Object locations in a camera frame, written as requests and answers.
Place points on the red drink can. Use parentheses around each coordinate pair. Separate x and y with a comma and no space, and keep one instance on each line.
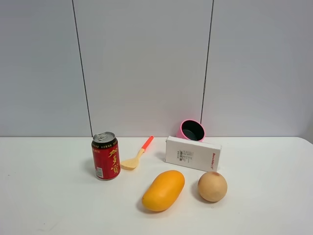
(106,155)

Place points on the yellow mango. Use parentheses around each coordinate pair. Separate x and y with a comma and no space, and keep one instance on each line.
(164,191)

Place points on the round tan fruit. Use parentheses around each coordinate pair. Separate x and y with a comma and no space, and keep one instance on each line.
(212,186)

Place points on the pink cup dark inside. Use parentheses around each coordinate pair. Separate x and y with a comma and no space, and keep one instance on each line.
(191,130)

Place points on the yellow spatula orange handle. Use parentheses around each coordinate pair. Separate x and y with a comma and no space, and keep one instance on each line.
(131,164)

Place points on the white rectangular box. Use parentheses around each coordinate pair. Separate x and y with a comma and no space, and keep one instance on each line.
(192,154)

